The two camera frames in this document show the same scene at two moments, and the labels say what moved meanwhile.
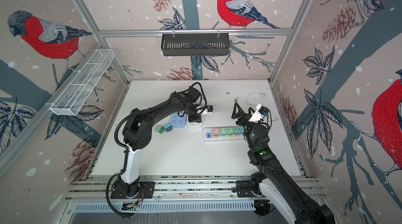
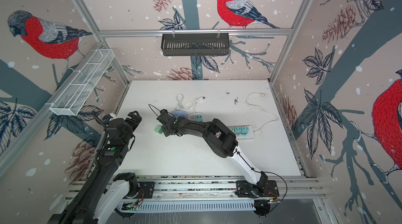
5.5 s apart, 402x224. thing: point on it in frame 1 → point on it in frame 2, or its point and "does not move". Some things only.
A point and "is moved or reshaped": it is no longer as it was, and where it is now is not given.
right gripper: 243,114 → 167,131
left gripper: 197,118 → 133,123
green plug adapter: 159,129 does not move
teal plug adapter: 238,130 is moved or reshaped
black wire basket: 195,45 does not move
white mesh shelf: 75,91 does not move
